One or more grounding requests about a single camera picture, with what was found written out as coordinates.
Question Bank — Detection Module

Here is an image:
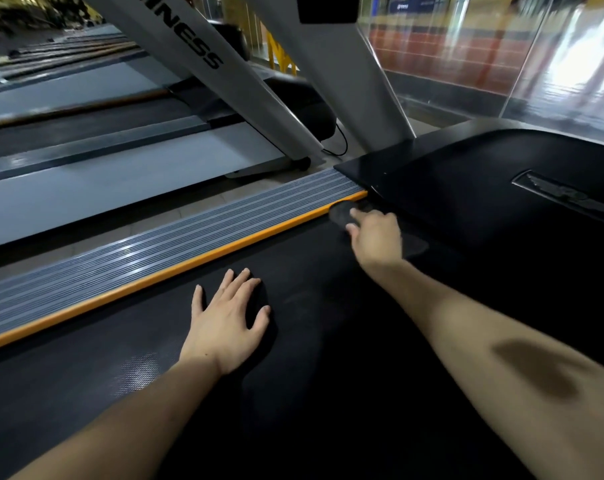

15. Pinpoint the black treadmill console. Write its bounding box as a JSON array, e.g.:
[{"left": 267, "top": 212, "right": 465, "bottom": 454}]
[{"left": 297, "top": 0, "right": 360, "bottom": 24}]

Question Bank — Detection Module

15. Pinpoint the glossy black neighbouring motor cover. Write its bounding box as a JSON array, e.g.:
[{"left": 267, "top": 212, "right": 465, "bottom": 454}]
[{"left": 169, "top": 22, "right": 338, "bottom": 145}]

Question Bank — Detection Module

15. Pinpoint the orange treadmill trim strip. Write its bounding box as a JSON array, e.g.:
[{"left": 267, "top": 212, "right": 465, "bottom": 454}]
[{"left": 0, "top": 190, "right": 369, "bottom": 355}]

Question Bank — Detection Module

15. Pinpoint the black treadmill motor cover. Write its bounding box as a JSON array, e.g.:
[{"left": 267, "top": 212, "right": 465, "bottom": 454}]
[{"left": 334, "top": 119, "right": 604, "bottom": 381}]

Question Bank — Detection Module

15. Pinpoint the glass wall panel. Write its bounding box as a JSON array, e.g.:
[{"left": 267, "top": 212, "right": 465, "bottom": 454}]
[{"left": 357, "top": 0, "right": 604, "bottom": 143}]

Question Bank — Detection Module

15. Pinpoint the grey lettered treadmill upright post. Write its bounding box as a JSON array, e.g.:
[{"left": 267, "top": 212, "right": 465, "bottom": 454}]
[{"left": 79, "top": 0, "right": 325, "bottom": 171}]

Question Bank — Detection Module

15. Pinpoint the person's left forearm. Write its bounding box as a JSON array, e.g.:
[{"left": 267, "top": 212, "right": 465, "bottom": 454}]
[{"left": 9, "top": 356, "right": 224, "bottom": 480}]

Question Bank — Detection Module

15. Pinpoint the black cleaning cloth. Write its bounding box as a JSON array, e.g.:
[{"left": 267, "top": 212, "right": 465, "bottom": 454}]
[{"left": 328, "top": 201, "right": 429, "bottom": 259}]

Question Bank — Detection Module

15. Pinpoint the black power cable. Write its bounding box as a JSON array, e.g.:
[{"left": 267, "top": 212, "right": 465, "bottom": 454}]
[{"left": 323, "top": 121, "right": 350, "bottom": 158}]

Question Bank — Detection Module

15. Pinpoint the person's left hand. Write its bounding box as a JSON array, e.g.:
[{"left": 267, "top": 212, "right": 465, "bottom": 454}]
[{"left": 178, "top": 268, "right": 272, "bottom": 378}]

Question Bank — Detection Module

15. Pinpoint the silver emblem plate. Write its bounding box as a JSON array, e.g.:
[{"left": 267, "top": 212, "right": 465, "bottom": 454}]
[{"left": 512, "top": 170, "right": 604, "bottom": 228}]

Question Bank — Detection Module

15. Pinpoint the dark neighbouring treadmill belt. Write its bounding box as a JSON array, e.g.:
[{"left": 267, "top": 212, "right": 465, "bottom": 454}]
[{"left": 0, "top": 97, "right": 248, "bottom": 163}]

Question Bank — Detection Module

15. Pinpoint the row of distant treadmills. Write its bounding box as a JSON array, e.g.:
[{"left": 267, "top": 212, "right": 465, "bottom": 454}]
[{"left": 0, "top": 24, "right": 180, "bottom": 126}]

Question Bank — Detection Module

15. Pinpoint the person's right forearm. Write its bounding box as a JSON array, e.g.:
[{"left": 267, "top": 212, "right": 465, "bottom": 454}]
[{"left": 362, "top": 259, "right": 604, "bottom": 480}]

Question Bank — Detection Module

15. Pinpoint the grey ribbed treadmill side rail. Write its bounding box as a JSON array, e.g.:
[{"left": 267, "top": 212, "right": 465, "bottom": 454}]
[{"left": 0, "top": 168, "right": 356, "bottom": 341}]

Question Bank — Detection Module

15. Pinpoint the black treadmill belt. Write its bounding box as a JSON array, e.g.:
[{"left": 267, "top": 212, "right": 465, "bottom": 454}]
[{"left": 0, "top": 215, "right": 537, "bottom": 480}]

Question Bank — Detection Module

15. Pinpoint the person's right hand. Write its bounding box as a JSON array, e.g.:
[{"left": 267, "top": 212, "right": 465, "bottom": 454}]
[{"left": 345, "top": 208, "right": 407, "bottom": 270}]

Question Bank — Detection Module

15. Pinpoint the yellow metal frame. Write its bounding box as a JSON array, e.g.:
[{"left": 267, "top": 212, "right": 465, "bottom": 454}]
[{"left": 266, "top": 39, "right": 299, "bottom": 78}]

